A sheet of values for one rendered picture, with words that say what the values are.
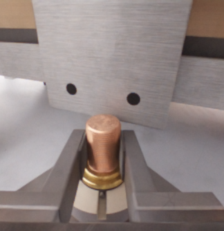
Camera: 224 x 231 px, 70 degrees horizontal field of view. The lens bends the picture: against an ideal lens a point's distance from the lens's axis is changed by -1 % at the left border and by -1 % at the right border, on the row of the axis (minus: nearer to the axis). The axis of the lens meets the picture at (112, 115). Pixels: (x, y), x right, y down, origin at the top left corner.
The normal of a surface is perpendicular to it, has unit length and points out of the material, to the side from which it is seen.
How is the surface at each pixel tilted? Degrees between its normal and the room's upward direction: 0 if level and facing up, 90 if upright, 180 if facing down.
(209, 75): 90
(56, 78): 90
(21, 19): 90
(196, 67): 90
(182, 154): 180
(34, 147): 180
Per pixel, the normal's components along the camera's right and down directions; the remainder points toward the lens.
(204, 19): -0.33, 0.46
